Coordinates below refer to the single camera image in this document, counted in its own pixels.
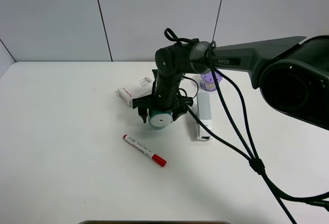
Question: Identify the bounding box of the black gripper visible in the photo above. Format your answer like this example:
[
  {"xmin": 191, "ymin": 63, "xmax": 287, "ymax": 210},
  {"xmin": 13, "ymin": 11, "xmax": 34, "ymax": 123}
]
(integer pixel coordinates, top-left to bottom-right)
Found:
[{"xmin": 132, "ymin": 69, "xmax": 187, "ymax": 123}]

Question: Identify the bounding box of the teal pencil sharpener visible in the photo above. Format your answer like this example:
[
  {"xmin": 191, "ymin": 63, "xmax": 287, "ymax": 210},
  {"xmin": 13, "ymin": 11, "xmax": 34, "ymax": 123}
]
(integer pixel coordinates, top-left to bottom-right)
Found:
[{"xmin": 148, "ymin": 109, "xmax": 172, "ymax": 129}]

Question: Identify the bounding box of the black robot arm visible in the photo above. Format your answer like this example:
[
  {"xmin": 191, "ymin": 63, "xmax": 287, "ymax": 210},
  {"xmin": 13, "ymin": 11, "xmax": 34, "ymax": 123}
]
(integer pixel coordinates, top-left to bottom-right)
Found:
[{"xmin": 133, "ymin": 35, "xmax": 328, "ymax": 129}]

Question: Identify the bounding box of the white grey stapler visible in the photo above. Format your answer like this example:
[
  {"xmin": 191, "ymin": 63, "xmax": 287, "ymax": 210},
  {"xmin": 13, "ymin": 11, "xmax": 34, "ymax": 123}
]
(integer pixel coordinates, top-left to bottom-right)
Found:
[{"xmin": 192, "ymin": 92, "xmax": 212, "ymax": 141}]

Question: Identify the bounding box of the white cardboard box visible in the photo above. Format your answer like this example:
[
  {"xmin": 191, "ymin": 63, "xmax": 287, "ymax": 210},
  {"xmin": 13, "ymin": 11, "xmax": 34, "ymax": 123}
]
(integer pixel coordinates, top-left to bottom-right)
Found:
[{"xmin": 116, "ymin": 77, "xmax": 153, "ymax": 107}]

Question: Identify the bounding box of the red white marker pen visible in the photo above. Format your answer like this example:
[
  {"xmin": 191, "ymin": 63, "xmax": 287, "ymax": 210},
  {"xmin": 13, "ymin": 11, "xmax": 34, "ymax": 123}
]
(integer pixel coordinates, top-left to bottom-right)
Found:
[{"xmin": 123, "ymin": 135, "xmax": 167, "ymax": 167}]

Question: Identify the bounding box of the purple round container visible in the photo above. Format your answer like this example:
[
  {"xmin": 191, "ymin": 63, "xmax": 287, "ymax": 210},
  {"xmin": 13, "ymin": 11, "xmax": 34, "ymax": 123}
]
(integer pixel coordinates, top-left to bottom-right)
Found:
[{"xmin": 200, "ymin": 72, "xmax": 223, "ymax": 92}]

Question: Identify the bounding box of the black cable bundle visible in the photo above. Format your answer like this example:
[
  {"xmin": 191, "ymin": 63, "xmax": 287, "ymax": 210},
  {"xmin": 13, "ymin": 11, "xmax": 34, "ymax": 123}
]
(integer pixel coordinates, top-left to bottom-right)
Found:
[{"xmin": 163, "ymin": 28, "xmax": 329, "ymax": 224}]

